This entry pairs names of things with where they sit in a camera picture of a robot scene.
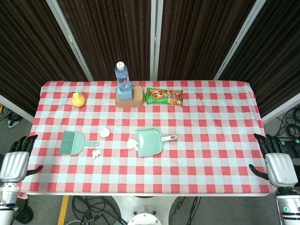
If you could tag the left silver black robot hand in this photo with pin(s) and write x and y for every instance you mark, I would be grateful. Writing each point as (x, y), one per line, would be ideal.
(14, 166)

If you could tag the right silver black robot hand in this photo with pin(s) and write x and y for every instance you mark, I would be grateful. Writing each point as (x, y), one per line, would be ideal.
(281, 167)

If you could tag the mint green hand brush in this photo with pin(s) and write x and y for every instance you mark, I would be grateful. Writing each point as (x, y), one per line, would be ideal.
(70, 144)

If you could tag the white paper ball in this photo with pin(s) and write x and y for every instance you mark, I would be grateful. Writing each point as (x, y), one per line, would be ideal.
(131, 144)
(104, 132)
(96, 154)

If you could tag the mint green dustpan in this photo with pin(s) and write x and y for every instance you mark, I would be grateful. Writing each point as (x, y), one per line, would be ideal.
(148, 141)

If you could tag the red white checkered tablecloth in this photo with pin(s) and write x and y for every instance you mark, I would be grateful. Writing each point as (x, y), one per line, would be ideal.
(211, 140)

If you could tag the yellow pear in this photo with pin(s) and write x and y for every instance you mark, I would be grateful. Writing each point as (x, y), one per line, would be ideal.
(78, 100)

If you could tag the dark brown partition panel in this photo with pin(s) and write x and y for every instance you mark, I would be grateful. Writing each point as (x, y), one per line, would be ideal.
(107, 35)
(30, 51)
(201, 39)
(272, 58)

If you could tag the light blue box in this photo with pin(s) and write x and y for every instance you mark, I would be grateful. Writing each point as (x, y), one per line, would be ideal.
(125, 96)

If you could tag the green snack bag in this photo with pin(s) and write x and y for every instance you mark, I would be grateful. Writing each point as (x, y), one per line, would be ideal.
(164, 96)

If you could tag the clear plastic water bottle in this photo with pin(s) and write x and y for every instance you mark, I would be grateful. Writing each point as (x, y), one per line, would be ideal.
(121, 75)

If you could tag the brown oval tray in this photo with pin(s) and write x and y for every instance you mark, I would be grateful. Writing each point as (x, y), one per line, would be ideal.
(138, 97)

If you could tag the white partition frame post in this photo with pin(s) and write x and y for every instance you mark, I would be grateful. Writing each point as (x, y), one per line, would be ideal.
(155, 39)
(70, 39)
(236, 39)

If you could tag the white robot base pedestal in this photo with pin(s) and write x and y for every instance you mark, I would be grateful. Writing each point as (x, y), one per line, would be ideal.
(145, 208)

